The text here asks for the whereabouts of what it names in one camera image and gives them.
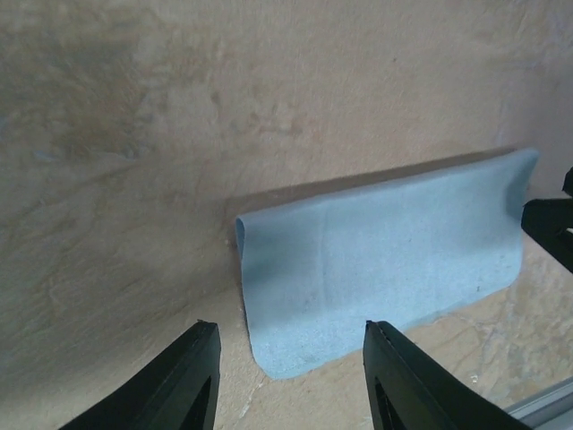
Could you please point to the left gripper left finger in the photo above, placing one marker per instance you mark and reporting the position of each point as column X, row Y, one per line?
column 178, row 389

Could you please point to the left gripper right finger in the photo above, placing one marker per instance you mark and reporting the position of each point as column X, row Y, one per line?
column 407, row 389

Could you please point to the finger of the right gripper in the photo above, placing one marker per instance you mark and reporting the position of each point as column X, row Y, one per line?
column 549, row 223
column 567, row 187

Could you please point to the light blue cleaning cloth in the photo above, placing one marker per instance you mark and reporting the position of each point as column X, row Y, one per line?
column 405, row 251

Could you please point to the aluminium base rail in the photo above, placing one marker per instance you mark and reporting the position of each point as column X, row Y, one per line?
column 550, row 409

